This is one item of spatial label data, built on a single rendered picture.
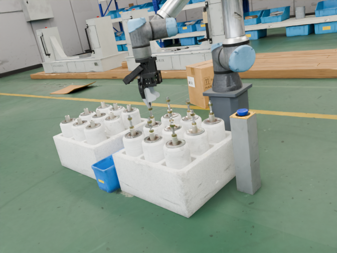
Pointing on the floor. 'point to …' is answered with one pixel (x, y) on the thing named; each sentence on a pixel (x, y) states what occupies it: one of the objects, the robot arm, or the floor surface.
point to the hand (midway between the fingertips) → (148, 104)
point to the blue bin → (106, 174)
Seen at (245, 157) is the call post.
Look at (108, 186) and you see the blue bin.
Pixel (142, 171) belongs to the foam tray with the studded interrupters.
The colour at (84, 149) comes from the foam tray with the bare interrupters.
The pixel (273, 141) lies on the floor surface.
